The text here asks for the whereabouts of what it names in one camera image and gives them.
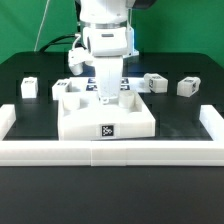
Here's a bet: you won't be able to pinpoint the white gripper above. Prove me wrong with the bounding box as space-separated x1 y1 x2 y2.
83 26 133 104

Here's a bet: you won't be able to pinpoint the white square tabletop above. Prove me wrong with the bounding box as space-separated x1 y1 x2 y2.
57 90 156 140

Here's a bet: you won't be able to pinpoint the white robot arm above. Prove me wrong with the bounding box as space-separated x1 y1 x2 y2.
75 0 157 104

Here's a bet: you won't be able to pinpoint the white marker tag sheet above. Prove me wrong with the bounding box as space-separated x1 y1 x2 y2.
70 77 151 93

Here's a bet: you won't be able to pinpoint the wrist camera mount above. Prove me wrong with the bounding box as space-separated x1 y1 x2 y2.
68 47 93 76

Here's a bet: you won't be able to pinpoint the white U-shaped fence frame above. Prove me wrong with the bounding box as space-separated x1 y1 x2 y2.
0 104 224 166

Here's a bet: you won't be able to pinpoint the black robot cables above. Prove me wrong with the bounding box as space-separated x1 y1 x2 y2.
39 32 83 53

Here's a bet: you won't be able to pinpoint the white thin cable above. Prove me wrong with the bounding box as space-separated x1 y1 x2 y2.
33 0 52 52

